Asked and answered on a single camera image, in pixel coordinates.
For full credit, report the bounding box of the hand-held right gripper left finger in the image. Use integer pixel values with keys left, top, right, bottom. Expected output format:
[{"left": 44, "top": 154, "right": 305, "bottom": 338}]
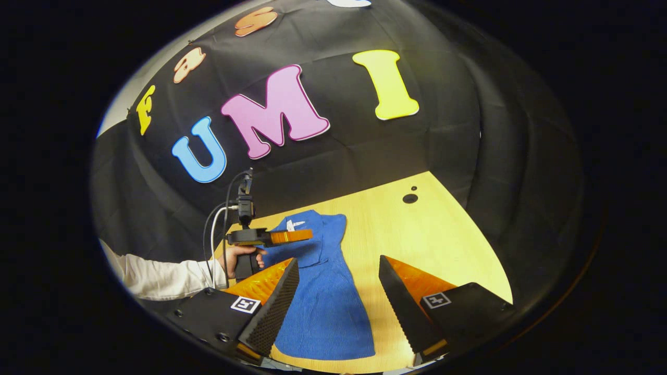
[{"left": 167, "top": 257, "right": 301, "bottom": 360}]

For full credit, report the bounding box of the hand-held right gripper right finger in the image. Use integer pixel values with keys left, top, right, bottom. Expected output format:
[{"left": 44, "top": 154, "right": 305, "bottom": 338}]
[{"left": 379, "top": 255, "right": 516, "bottom": 360}]

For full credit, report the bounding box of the blue button-up shirt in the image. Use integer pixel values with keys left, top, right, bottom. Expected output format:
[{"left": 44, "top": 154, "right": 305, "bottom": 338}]
[{"left": 261, "top": 209, "right": 376, "bottom": 361}]

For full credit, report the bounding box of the black backdrop cloth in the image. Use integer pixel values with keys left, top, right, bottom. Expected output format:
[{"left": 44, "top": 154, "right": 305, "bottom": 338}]
[{"left": 90, "top": 0, "right": 589, "bottom": 313}]

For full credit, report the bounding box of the black cable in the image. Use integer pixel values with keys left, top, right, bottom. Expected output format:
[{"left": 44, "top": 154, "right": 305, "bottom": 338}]
[{"left": 202, "top": 171, "right": 246, "bottom": 284}]

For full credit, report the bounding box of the white cable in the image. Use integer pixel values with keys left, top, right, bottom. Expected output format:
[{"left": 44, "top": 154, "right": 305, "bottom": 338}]
[{"left": 209, "top": 206, "right": 239, "bottom": 288}]

